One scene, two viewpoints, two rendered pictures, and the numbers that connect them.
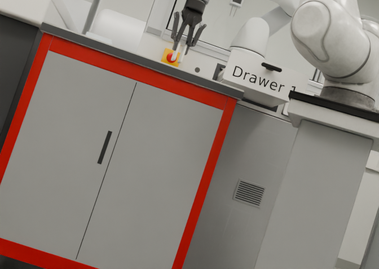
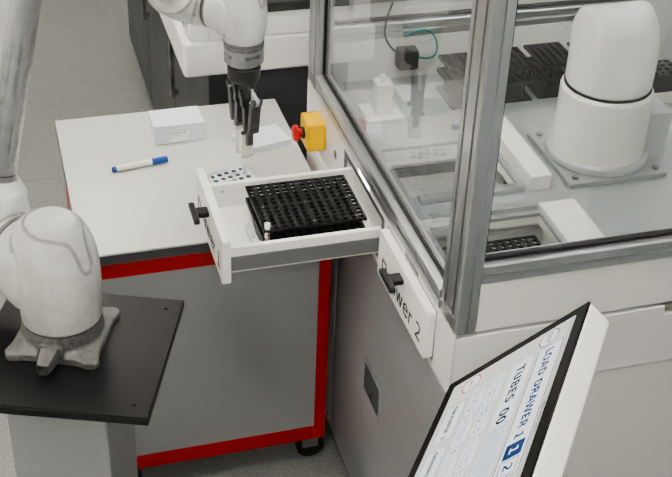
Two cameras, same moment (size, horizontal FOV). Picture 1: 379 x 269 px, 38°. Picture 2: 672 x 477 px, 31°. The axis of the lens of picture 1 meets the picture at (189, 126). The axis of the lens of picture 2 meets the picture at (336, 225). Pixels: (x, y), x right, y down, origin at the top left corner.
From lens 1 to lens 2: 3.40 m
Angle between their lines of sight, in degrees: 82
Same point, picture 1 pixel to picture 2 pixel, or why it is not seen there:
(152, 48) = (313, 106)
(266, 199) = (382, 412)
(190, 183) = not seen: hidden behind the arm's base
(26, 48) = (208, 99)
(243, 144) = (365, 302)
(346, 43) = not seen: outside the picture
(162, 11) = (313, 45)
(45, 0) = (182, 47)
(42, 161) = not seen: hidden behind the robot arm
